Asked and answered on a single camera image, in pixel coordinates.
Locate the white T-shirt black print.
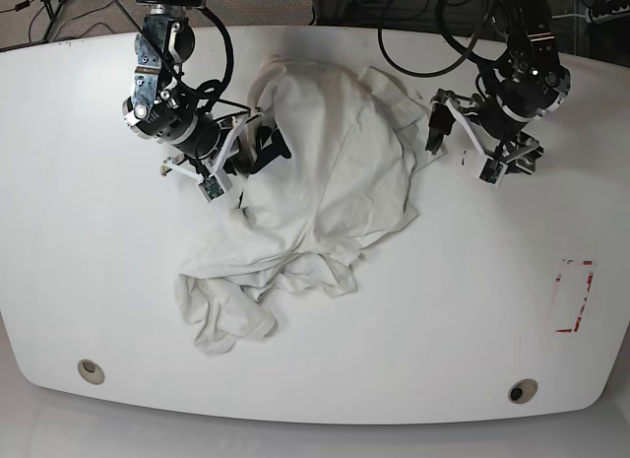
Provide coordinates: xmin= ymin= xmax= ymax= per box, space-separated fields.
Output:
xmin=174 ymin=57 xmax=429 ymax=356

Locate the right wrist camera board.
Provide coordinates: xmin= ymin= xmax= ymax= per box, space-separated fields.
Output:
xmin=198 ymin=174 xmax=232 ymax=202

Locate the table cable grommet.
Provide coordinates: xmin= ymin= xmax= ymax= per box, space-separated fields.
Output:
xmin=508 ymin=378 xmax=538 ymax=405
xmin=77 ymin=360 xmax=105 ymax=385

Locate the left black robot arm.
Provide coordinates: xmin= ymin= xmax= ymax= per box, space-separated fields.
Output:
xmin=425 ymin=0 xmax=571 ymax=185

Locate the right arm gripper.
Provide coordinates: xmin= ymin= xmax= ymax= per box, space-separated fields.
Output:
xmin=157 ymin=109 xmax=262 ymax=183

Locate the white power strip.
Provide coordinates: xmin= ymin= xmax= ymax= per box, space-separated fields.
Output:
xmin=586 ymin=0 xmax=629 ymax=24

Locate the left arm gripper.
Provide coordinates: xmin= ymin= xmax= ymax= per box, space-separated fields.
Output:
xmin=425 ymin=89 xmax=544 ymax=180

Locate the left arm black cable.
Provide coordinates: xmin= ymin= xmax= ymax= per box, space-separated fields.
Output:
xmin=377 ymin=0 xmax=513 ymax=80

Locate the left table cable grommet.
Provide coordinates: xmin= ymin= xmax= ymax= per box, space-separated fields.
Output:
xmin=77 ymin=360 xmax=105 ymax=385

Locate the red tape rectangle marking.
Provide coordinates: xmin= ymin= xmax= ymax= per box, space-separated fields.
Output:
xmin=550 ymin=259 xmax=596 ymax=334

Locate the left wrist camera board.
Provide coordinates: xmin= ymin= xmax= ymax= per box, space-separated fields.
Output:
xmin=478 ymin=158 xmax=508 ymax=187

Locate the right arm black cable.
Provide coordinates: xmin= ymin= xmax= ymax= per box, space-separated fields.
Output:
xmin=97 ymin=0 xmax=252 ymax=124

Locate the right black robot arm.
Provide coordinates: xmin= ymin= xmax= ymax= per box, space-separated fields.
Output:
xmin=123 ymin=0 xmax=255 ymax=190

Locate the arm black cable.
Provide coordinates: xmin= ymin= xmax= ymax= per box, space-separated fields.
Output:
xmin=377 ymin=0 xmax=513 ymax=80
xmin=97 ymin=0 xmax=252 ymax=124

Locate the right table cable grommet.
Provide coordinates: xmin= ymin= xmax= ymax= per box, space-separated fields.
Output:
xmin=508 ymin=378 xmax=538 ymax=405

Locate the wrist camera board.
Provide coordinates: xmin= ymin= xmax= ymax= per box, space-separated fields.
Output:
xmin=198 ymin=174 xmax=232 ymax=202
xmin=478 ymin=158 xmax=508 ymax=187

